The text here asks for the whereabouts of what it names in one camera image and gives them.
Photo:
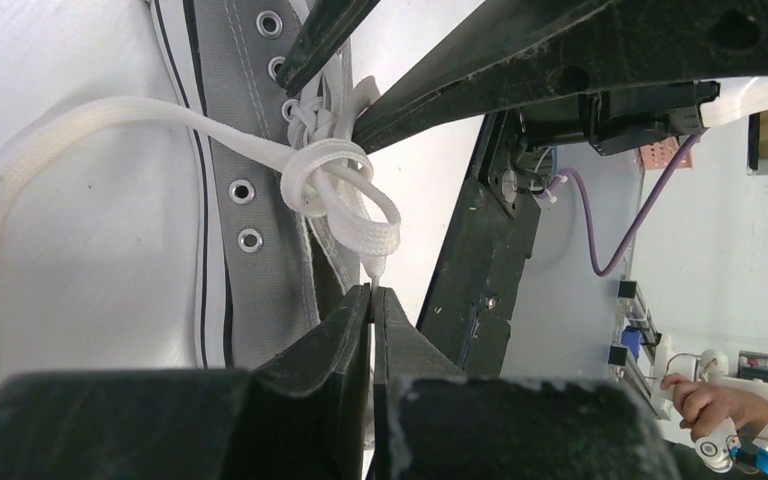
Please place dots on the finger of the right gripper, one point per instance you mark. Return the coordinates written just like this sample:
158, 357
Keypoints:
511, 53
327, 27

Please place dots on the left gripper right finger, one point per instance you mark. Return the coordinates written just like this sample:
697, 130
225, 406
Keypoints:
432, 421

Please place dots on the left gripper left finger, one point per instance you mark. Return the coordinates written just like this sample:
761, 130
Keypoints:
299, 416

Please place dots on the grey canvas sneaker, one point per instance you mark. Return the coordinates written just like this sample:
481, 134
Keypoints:
162, 197

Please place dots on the operator bare hand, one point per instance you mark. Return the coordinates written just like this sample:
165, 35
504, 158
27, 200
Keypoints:
704, 406

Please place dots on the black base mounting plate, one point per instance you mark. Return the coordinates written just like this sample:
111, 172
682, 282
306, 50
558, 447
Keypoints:
470, 302

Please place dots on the white teleoperation handle device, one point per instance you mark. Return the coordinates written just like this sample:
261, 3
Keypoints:
726, 453

